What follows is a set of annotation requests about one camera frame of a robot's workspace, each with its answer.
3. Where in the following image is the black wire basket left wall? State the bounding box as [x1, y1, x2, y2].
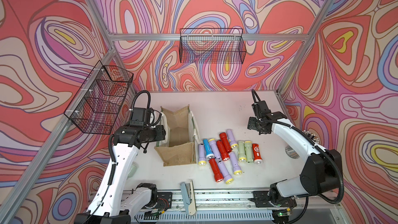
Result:
[64, 61, 134, 135]

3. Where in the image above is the red flashlight middle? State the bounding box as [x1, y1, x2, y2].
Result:
[216, 140, 230, 161]

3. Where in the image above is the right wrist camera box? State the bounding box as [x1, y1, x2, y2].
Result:
[252, 101, 271, 119]

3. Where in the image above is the black wire basket wall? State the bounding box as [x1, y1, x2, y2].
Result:
[179, 27, 247, 64]
[64, 61, 134, 135]

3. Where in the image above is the red flashlight bottom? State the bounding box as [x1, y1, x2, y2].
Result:
[209, 158, 223, 183]

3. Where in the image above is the long purple flashlight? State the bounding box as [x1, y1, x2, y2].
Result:
[208, 139, 233, 184]

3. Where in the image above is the purple flashlight far left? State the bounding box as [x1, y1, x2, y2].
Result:
[198, 144, 206, 166]

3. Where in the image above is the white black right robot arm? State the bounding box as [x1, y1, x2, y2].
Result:
[248, 90, 345, 206]

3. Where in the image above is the burlap tote bag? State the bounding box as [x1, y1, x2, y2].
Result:
[154, 106, 201, 167]

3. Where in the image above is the light green flashlight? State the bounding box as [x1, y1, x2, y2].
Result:
[244, 141, 254, 163]
[238, 141, 247, 162]

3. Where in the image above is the purple flashlight top right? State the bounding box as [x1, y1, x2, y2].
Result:
[227, 129, 238, 149]

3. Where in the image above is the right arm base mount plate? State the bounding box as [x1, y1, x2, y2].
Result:
[249, 189, 297, 208]

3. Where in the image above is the purple flashlight lower right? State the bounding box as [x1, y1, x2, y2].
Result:
[229, 151, 242, 175]

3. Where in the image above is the blue flashlight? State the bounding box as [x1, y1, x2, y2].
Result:
[203, 139, 215, 160]

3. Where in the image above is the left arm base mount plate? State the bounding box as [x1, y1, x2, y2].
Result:
[147, 192, 173, 212]

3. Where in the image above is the metal cup of pencils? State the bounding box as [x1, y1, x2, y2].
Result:
[285, 130, 319, 159]

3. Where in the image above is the red flashlight top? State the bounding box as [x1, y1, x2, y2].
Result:
[219, 132, 232, 153]

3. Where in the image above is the black wire basket back wall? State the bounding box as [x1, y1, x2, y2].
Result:
[179, 27, 247, 64]

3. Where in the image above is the blue beige stapler tool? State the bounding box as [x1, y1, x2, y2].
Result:
[180, 179, 197, 216]

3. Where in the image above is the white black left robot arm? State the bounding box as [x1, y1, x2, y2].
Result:
[74, 125, 166, 224]

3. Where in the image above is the red flashlight with logo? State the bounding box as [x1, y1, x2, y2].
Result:
[252, 143, 263, 164]

